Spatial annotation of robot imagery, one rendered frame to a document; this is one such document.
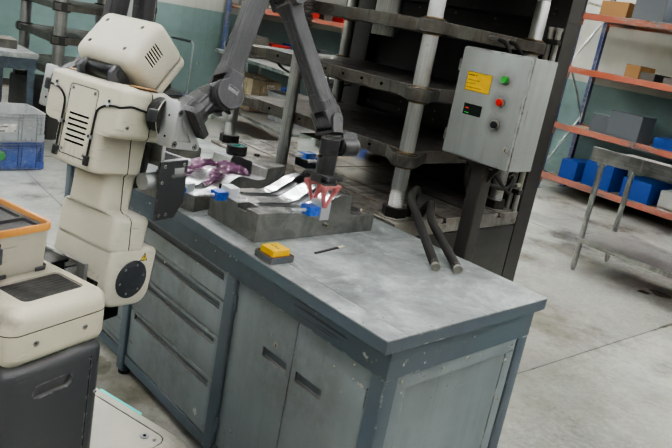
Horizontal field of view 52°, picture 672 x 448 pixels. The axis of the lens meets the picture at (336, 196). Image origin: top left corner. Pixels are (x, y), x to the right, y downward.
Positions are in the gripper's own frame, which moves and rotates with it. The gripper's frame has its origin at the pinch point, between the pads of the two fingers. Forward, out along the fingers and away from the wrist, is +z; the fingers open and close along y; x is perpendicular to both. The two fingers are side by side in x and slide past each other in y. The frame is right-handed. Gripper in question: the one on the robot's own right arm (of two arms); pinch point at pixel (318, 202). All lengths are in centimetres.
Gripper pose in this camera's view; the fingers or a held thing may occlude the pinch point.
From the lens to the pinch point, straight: 200.8
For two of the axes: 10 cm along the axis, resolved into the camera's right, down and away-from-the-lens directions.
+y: -6.6, -2.9, 6.9
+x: -7.3, 0.2, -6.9
